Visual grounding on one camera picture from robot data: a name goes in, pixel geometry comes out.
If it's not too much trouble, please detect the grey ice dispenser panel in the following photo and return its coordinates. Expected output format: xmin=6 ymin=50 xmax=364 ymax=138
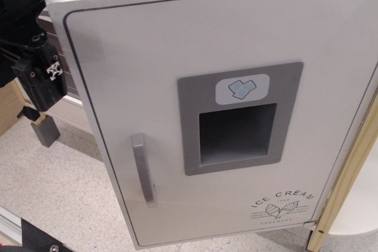
xmin=177 ymin=62 xmax=304 ymax=176

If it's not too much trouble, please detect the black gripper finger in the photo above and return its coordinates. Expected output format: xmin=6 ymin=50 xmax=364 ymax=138
xmin=12 ymin=43 xmax=67 ymax=112

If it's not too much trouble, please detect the grey door handle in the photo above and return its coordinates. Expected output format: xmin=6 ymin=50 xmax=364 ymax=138
xmin=132 ymin=133 xmax=158 ymax=208

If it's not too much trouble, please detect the aluminium rail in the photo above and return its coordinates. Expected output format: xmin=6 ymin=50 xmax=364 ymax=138
xmin=1 ymin=206 xmax=22 ymax=245

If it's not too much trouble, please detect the wooden leg with grey foot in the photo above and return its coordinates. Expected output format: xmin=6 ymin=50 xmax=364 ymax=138
xmin=11 ymin=80 xmax=60 ymax=148

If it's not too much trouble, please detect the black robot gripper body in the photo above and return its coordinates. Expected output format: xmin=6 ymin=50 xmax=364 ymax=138
xmin=1 ymin=0 xmax=47 ymax=87

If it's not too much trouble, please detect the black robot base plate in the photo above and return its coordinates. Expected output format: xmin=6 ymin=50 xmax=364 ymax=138
xmin=0 ymin=218 xmax=73 ymax=252

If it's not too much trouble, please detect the white toy fridge door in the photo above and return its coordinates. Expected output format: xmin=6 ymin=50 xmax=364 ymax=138
xmin=47 ymin=0 xmax=377 ymax=249

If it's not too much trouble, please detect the black cable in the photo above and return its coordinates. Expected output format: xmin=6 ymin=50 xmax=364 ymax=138
xmin=0 ymin=35 xmax=42 ymax=54

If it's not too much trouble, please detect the beige wooden fridge frame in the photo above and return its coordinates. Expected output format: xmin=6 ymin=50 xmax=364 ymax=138
xmin=307 ymin=93 xmax=377 ymax=251

